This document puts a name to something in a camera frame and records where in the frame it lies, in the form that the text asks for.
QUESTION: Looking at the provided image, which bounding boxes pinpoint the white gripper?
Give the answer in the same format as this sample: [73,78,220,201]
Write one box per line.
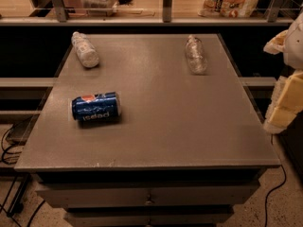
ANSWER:
[263,13,303,134]

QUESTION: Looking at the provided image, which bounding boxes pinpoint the clear plastic water bottle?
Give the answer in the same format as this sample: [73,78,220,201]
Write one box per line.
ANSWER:
[186,35,207,75]

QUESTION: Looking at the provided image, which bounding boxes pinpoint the white labelled plastic bottle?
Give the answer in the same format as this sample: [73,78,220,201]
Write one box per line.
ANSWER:
[71,31,99,68]

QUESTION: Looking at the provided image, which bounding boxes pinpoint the colourful snack bag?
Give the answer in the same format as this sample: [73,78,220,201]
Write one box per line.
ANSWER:
[198,0,258,18]

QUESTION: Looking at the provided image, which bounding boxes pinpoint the grey drawer cabinet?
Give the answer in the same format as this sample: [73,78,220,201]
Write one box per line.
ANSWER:
[16,34,280,227]

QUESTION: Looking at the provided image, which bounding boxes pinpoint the blue Pepsi can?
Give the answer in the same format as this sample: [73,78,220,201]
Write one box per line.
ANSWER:
[71,92,121,121]

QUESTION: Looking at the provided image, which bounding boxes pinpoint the clear plastic container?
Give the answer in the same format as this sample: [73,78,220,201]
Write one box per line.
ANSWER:
[81,0,117,17]

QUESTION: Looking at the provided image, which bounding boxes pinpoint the metal shelf rail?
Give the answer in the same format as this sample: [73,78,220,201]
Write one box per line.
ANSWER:
[0,0,302,26]

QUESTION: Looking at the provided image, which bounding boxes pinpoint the black cable on right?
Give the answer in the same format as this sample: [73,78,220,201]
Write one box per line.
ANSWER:
[263,134,288,227]

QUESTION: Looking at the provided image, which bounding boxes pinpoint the black cables on left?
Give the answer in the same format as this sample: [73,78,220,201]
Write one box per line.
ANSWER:
[0,115,46,227]

